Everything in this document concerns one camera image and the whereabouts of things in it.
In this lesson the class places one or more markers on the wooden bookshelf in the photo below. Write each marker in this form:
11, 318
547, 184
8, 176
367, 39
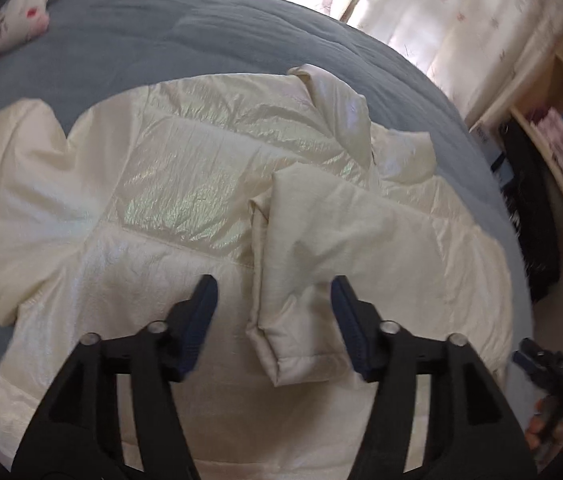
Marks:
561, 159

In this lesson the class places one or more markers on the white floral curtain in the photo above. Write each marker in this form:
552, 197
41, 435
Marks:
475, 51

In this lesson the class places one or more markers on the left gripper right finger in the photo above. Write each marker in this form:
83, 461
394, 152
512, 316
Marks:
472, 431

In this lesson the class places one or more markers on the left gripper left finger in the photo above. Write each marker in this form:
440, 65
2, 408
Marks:
110, 412

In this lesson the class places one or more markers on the person's hand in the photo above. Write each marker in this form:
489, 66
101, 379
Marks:
535, 426

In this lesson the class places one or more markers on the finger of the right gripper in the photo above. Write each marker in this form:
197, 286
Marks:
543, 367

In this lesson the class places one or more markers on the pink white cat plush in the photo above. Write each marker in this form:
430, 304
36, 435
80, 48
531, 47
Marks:
22, 21

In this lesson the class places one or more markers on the white puffer jacket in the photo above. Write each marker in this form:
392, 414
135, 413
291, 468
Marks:
272, 184

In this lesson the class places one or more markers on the pink box stack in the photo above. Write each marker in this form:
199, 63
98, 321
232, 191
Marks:
549, 123

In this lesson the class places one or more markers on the blue-grey bed blanket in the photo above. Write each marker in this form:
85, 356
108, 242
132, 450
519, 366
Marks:
97, 49

